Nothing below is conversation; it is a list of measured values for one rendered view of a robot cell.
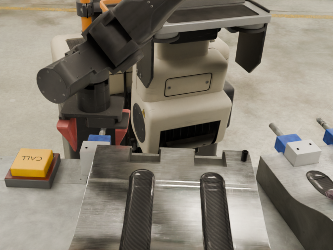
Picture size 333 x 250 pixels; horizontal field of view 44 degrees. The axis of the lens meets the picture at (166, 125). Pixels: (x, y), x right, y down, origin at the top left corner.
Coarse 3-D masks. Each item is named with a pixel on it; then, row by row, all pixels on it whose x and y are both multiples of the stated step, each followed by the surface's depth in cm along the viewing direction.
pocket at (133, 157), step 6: (132, 156) 70; (138, 156) 70; (144, 156) 70; (150, 156) 70; (156, 156) 70; (132, 162) 71; (138, 162) 71; (144, 162) 71; (150, 162) 71; (156, 162) 71
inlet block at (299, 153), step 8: (272, 128) 82; (280, 136) 78; (288, 136) 78; (296, 136) 78; (280, 144) 77; (288, 144) 73; (296, 144) 74; (304, 144) 74; (312, 144) 74; (288, 152) 74; (296, 152) 72; (304, 152) 72; (312, 152) 72; (320, 152) 72; (288, 160) 74; (296, 160) 72; (304, 160) 72; (312, 160) 73
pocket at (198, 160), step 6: (222, 150) 70; (198, 156) 71; (204, 156) 71; (210, 156) 71; (216, 156) 71; (222, 156) 70; (198, 162) 71; (204, 162) 71; (210, 162) 71; (216, 162) 71; (222, 162) 71
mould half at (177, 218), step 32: (96, 160) 66; (192, 160) 67; (96, 192) 61; (160, 192) 61; (192, 192) 61; (256, 192) 62; (96, 224) 56; (160, 224) 56; (192, 224) 57; (256, 224) 57
